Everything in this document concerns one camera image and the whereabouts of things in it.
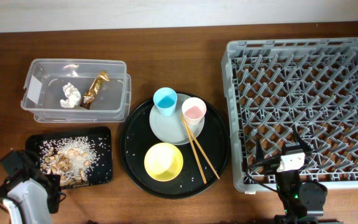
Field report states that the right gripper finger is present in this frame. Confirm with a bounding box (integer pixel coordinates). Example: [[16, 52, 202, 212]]
[[293, 129, 313, 152], [255, 137, 264, 163]]

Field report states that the food scraps and rice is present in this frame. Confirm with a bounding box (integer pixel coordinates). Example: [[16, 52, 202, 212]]
[[40, 136, 101, 188]]

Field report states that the wooden chopstick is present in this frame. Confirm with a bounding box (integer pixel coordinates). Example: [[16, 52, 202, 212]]
[[189, 128, 220, 180], [180, 115, 207, 184]]

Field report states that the white tissue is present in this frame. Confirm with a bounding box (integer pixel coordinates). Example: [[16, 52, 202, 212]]
[[60, 82, 81, 108]]

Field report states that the gold snack wrapper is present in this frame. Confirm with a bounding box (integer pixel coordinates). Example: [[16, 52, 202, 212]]
[[80, 71, 109, 110]]

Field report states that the yellow bowl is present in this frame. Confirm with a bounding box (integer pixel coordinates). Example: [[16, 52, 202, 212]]
[[144, 142, 184, 182]]

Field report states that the light blue plastic cup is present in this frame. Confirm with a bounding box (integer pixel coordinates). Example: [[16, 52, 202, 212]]
[[153, 87, 178, 116]]

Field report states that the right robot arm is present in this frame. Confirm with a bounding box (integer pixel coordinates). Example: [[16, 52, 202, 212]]
[[247, 129, 328, 224]]

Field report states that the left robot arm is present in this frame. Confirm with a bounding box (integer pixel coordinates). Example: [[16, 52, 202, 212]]
[[0, 151, 66, 224]]

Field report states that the grey plastic dishwasher rack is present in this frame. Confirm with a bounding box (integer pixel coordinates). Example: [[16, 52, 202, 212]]
[[221, 37, 358, 194]]

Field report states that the clear plastic waste bin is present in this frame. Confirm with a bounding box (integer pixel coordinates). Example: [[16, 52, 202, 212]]
[[21, 58, 131, 123]]

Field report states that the black rectangular tray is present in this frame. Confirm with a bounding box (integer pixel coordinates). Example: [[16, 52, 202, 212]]
[[25, 126, 112, 185]]

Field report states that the pink plastic cup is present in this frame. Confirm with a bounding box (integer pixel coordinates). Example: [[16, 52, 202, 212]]
[[181, 97, 207, 125]]

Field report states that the grey round plate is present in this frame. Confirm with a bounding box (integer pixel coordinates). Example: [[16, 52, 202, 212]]
[[149, 93, 191, 145]]

